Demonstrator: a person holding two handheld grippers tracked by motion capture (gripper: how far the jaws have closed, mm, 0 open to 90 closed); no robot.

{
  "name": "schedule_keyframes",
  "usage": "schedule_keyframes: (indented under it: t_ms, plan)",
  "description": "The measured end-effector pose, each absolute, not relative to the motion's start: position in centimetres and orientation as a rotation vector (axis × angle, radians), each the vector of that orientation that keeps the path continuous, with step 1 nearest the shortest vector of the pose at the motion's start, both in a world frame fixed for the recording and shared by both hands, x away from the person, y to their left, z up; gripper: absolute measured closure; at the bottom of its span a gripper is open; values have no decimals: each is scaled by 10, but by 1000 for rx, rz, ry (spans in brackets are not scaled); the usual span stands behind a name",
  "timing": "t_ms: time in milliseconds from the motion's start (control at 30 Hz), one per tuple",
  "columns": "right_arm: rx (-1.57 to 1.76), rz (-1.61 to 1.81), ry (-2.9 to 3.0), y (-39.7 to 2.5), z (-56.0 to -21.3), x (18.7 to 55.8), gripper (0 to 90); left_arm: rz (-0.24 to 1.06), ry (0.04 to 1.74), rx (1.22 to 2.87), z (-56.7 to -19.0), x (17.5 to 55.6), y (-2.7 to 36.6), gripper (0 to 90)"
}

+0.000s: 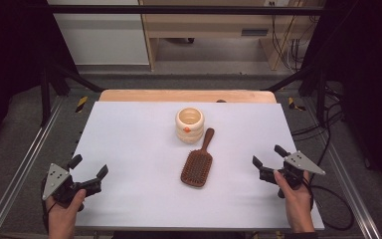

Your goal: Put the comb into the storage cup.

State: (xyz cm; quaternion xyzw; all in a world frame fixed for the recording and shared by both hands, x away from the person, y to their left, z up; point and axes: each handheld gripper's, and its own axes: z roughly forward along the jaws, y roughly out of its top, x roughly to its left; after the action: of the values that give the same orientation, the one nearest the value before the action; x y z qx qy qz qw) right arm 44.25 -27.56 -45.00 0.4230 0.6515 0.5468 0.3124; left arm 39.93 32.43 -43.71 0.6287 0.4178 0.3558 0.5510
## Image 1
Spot white cabinet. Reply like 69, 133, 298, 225
47, 0, 150, 66

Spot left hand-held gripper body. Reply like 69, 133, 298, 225
42, 162, 102, 212

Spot brown wooden hairbrush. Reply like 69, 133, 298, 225
180, 127, 216, 188

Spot black horizontal frame bar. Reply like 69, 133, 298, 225
26, 4, 346, 16

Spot person's black clothing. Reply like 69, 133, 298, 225
111, 230, 320, 239

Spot black metal stand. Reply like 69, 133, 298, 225
262, 61, 330, 127
39, 61, 104, 127

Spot white table mat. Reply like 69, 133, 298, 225
69, 101, 325, 232

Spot right hand-held gripper cable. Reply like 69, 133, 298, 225
299, 178, 315, 211

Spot cream ceramic cup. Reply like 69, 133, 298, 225
175, 107, 206, 144

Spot black floor cable loop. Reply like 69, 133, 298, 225
311, 184, 355, 232

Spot light wooden desk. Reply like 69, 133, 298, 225
138, 0, 326, 72

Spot person's right hand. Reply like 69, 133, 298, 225
273, 169, 316, 234

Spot bundle of hanging cables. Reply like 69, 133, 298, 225
269, 13, 314, 73

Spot aluminium rail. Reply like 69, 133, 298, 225
0, 96, 65, 239
302, 97, 382, 239

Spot yellow black tape strip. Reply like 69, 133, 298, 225
287, 97, 307, 113
75, 96, 90, 114

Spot black cables on floor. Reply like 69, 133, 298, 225
290, 83, 346, 185

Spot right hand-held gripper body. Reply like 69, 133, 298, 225
259, 150, 326, 199

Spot black curtain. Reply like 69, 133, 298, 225
0, 0, 79, 157
302, 0, 382, 203

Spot person's left hand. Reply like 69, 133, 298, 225
45, 188, 88, 239

